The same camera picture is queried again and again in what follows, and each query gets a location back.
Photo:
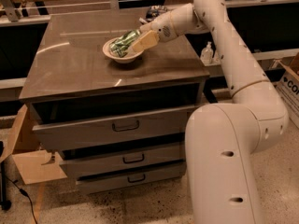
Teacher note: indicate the white paper bowl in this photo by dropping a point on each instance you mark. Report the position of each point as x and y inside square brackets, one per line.
[128, 58]

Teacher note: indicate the grey metal railing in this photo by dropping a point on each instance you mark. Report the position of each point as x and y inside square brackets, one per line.
[93, 3]

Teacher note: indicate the right clear sanitizer bottle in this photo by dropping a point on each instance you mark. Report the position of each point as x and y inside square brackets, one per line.
[216, 58]

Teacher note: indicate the grey drawer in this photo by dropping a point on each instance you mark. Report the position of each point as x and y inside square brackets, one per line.
[110, 130]
[131, 177]
[91, 161]

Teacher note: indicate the blue white chip bag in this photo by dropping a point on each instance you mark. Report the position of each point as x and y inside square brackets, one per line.
[152, 13]

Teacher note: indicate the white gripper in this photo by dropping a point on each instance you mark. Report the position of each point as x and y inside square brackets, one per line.
[162, 27]

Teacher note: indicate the bottom grey drawer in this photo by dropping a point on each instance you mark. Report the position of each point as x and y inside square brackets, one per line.
[131, 177]

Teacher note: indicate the white printed cardboard box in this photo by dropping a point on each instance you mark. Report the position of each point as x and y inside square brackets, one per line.
[288, 89]

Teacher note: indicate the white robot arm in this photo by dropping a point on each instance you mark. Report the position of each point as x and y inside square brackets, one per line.
[220, 138]

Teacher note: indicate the middle grey drawer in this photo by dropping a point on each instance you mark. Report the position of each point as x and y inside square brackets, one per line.
[91, 161]

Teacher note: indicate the left clear sanitizer bottle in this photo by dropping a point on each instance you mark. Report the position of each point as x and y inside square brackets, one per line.
[207, 54]

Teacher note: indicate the grey drawer cabinet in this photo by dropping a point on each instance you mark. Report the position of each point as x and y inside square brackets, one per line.
[71, 79]

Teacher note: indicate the brown cardboard box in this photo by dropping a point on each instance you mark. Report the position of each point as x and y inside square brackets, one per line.
[34, 163]

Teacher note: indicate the black stand base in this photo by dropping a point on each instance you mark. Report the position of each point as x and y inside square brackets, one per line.
[5, 203]

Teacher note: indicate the clear sanitizer bottle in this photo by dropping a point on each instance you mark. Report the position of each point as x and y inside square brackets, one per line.
[207, 54]
[216, 58]

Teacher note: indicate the top grey drawer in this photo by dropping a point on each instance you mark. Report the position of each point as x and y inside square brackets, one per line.
[110, 130]

